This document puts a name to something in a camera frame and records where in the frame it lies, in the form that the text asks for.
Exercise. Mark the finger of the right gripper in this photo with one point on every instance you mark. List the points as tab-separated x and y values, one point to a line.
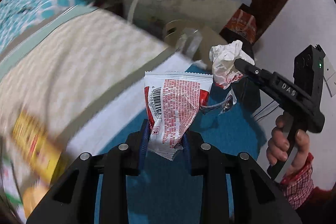
251	71

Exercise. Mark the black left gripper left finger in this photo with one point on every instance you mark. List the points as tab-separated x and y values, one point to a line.
95	181

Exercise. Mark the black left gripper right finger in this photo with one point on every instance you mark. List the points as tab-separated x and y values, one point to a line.
257	199

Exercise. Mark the white paper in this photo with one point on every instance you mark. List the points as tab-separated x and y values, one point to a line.
223	58

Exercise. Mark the yellow snack box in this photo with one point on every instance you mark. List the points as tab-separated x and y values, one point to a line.
42	155

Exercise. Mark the red white snack wrapper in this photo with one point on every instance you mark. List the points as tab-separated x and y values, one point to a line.
173	99

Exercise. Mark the red plaid sleeve forearm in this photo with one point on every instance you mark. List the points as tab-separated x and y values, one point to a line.
297	187

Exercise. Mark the round trash bin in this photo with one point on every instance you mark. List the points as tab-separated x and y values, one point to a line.
192	39

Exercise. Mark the right hand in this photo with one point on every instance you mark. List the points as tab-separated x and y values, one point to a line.
278	146

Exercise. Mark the orange shopping bag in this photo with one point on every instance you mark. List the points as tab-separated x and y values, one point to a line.
243	24

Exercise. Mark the patterned bed cover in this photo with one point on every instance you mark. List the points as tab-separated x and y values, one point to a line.
84	81

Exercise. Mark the teal patterned duvet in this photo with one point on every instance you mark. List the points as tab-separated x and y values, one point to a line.
19	15

